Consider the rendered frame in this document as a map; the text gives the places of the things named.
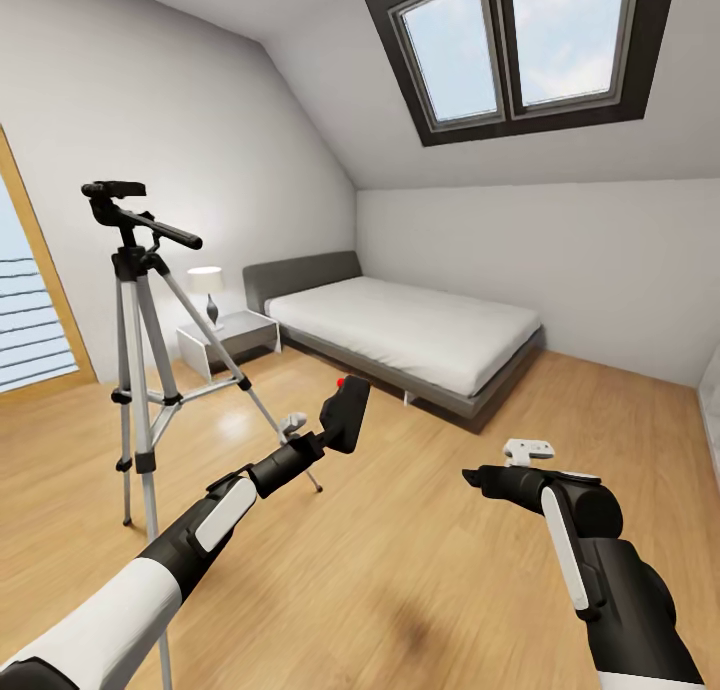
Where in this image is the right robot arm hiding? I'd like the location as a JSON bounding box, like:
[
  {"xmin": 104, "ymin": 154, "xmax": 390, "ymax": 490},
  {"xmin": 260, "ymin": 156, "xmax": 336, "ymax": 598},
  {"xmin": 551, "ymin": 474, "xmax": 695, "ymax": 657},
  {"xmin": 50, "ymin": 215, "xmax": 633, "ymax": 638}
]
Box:
[{"xmin": 462, "ymin": 439, "xmax": 707, "ymax": 690}]

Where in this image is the camera tripod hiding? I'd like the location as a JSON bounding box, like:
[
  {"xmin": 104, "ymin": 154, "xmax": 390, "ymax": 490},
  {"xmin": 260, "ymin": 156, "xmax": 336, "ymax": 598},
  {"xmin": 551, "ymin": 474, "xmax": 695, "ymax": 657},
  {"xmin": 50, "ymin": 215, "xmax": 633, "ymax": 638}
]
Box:
[{"xmin": 81, "ymin": 181, "xmax": 280, "ymax": 690}]

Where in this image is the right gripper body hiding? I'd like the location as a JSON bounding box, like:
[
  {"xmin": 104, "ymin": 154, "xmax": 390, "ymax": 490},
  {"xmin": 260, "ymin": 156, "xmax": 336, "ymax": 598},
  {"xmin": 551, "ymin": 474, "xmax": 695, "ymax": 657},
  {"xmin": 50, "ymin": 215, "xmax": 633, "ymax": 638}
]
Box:
[{"xmin": 468, "ymin": 465, "xmax": 542, "ymax": 512}]

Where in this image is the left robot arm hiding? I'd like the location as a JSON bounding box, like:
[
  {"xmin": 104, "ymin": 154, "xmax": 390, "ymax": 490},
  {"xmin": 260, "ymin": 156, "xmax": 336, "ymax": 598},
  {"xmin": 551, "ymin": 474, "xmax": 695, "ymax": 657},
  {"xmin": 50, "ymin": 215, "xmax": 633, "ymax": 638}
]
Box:
[{"xmin": 0, "ymin": 412, "xmax": 344, "ymax": 690}]

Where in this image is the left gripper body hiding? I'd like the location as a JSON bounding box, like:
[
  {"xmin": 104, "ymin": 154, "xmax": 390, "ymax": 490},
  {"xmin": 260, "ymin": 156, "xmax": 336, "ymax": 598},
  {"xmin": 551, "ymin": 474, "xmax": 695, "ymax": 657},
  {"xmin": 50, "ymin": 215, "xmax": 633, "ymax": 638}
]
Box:
[{"xmin": 269, "ymin": 431, "xmax": 325, "ymax": 485}]

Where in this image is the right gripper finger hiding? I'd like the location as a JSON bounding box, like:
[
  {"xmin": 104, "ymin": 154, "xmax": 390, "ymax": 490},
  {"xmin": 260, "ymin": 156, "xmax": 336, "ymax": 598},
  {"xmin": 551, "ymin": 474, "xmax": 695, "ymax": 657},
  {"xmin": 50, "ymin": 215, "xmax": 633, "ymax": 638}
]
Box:
[{"xmin": 462, "ymin": 468, "xmax": 481, "ymax": 486}]

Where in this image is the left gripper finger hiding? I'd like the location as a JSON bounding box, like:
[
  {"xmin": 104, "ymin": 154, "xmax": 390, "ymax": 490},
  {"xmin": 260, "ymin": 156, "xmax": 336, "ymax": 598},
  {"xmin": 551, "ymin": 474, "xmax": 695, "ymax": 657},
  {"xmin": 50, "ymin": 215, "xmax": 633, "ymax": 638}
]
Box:
[{"xmin": 316, "ymin": 423, "xmax": 344, "ymax": 449}]

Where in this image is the digital camera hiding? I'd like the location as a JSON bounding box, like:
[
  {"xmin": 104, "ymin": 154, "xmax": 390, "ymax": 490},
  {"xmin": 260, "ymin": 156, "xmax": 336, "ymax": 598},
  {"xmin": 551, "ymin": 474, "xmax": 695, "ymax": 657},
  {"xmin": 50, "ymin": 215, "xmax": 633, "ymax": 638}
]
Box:
[{"xmin": 319, "ymin": 375, "xmax": 371, "ymax": 454}]

